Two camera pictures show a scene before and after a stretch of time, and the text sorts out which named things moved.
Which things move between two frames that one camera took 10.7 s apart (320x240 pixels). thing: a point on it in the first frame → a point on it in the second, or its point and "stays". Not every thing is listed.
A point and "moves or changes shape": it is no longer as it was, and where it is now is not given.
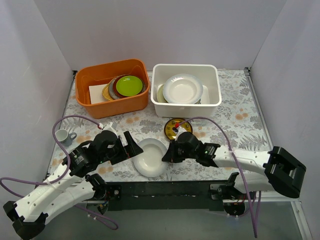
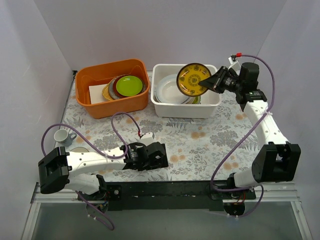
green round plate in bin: [129, 85] stays
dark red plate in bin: [114, 87] stays
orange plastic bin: [114, 88] stays
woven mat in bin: [105, 92] stays
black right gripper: [175, 151] → [222, 80]
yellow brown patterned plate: [171, 123] → [188, 76]
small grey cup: [64, 137] stays
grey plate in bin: [111, 89] stays
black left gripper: [124, 148] → [147, 158]
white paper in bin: [96, 93] stays
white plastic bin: [185, 90] stays
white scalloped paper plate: [150, 163] moves or changes shape
